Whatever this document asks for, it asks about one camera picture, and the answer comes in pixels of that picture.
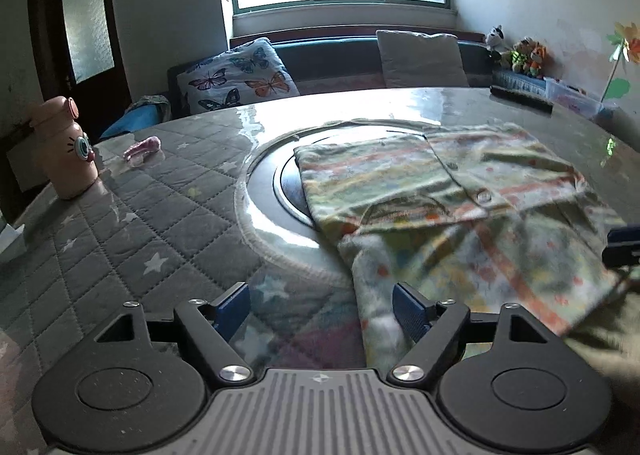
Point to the dark wooden door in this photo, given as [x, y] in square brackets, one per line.
[50, 60]

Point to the clear plastic storage box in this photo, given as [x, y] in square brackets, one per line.
[575, 100]

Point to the floral green child's jacket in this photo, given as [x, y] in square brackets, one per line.
[400, 170]

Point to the grey cloth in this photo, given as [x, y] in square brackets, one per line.
[150, 102]

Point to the black round induction cooktop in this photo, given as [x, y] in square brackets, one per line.
[290, 185]

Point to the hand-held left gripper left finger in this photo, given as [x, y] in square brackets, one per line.
[232, 310]

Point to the brown plush toy green shirt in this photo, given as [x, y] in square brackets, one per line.
[522, 55]

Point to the white paper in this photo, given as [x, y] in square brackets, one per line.
[10, 240]

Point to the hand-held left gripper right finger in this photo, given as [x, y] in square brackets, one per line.
[407, 312]

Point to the pink cartoon water bottle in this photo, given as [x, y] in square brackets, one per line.
[62, 160]

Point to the blue cushion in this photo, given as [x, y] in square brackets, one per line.
[130, 122]

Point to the colourful paper pinwheel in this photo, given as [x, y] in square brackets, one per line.
[627, 42]

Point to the grey cushion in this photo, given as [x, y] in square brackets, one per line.
[420, 60]

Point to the butterfly print pillow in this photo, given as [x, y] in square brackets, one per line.
[235, 75]

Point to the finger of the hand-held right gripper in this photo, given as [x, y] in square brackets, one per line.
[622, 237]

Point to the small pink toy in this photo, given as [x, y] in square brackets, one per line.
[145, 146]

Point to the black remote control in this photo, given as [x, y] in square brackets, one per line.
[520, 97]

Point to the blue bench sofa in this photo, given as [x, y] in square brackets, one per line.
[325, 57]

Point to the orange plush toy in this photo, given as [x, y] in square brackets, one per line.
[537, 60]

